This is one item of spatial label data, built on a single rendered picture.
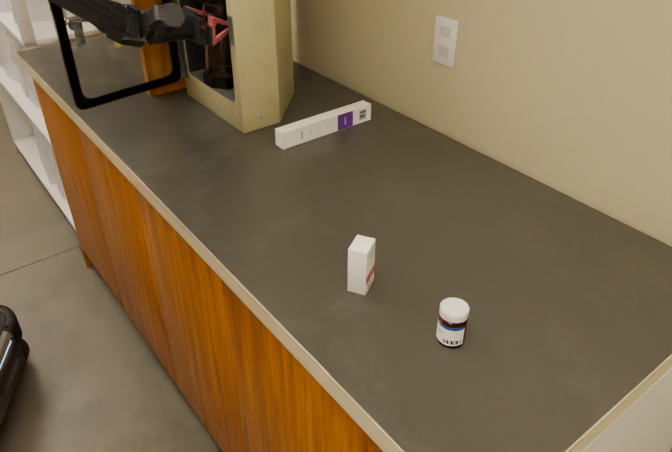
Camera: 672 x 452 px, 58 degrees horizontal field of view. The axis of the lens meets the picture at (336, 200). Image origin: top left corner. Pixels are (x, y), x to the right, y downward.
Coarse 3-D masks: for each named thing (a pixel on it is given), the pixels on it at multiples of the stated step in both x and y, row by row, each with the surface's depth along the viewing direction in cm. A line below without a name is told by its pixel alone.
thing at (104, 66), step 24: (120, 0) 149; (144, 0) 154; (72, 48) 146; (96, 48) 150; (120, 48) 154; (144, 48) 159; (168, 48) 164; (96, 72) 152; (120, 72) 157; (144, 72) 161; (168, 72) 167; (72, 96) 151; (96, 96) 155
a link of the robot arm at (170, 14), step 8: (136, 8) 139; (152, 8) 134; (160, 8) 134; (168, 8) 135; (176, 8) 136; (144, 16) 138; (152, 16) 134; (160, 16) 134; (168, 16) 135; (176, 16) 136; (184, 16) 137; (144, 24) 138; (152, 24) 135; (160, 24) 135; (168, 24) 134; (176, 24) 135; (144, 32) 138; (160, 32) 138; (168, 32) 138; (120, 40) 137; (128, 40) 137; (136, 40) 138; (144, 40) 139
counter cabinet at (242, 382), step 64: (64, 128) 197; (128, 192) 158; (128, 256) 184; (192, 256) 132; (192, 320) 150; (256, 320) 113; (192, 384) 173; (256, 384) 126; (256, 448) 142; (320, 448) 109; (640, 448) 108
